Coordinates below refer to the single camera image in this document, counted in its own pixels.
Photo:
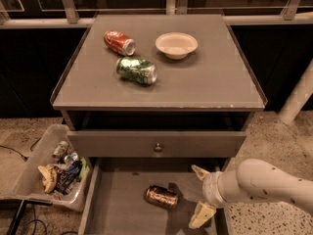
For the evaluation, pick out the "green soda can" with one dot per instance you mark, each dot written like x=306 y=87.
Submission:
x=137 y=70

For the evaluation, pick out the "red soda can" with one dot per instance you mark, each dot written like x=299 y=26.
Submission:
x=120 y=43

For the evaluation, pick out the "tan crumpled item in bin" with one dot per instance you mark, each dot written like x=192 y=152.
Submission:
x=49 y=177

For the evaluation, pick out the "grey drawer cabinet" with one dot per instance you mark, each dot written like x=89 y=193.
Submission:
x=212 y=89

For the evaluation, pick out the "grey top drawer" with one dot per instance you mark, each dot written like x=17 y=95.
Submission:
x=140 y=144

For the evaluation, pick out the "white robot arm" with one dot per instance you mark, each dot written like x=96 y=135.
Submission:
x=274 y=166

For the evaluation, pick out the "orange soda can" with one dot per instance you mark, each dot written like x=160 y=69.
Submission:
x=161 y=197

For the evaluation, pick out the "small can in bin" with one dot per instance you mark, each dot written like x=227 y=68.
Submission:
x=60 y=150

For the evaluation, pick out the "grey open middle drawer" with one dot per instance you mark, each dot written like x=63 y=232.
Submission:
x=116 y=205

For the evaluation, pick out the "dark snack bag in bin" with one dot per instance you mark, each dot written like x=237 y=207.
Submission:
x=67 y=176

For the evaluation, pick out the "clear plastic bin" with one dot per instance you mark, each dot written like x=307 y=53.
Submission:
x=29 y=185

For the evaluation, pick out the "white paper bowl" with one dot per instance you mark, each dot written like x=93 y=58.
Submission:
x=176 y=45

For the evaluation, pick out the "round metal drawer knob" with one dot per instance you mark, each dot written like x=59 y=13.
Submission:
x=158 y=148

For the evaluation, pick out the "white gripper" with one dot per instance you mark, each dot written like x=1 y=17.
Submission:
x=209 y=187

